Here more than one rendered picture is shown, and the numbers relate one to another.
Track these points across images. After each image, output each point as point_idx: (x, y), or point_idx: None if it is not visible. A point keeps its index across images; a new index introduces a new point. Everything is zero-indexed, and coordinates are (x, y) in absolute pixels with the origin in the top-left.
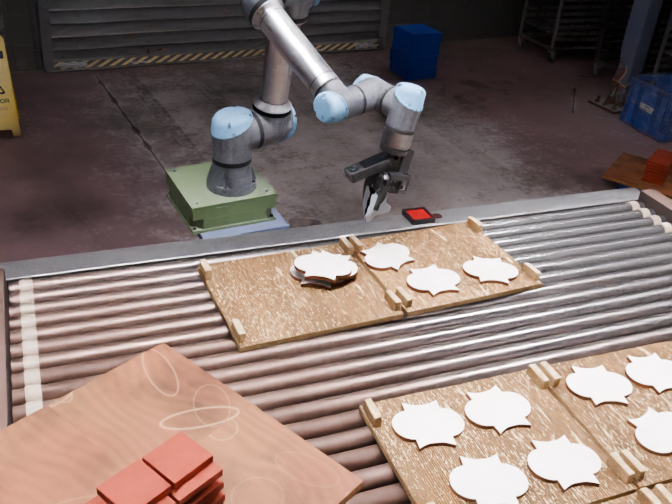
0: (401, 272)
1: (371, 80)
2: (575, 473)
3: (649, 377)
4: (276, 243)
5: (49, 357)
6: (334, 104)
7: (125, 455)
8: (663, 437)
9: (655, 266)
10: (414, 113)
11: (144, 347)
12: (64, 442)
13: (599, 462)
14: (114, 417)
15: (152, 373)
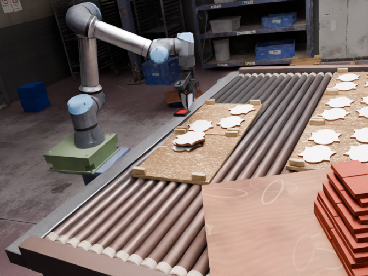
0: (214, 127)
1: (161, 39)
2: None
3: (340, 104)
4: (144, 150)
5: (128, 247)
6: (164, 50)
7: (277, 220)
8: None
9: (280, 84)
10: (193, 44)
11: (164, 213)
12: (245, 237)
13: None
14: (243, 216)
15: (222, 195)
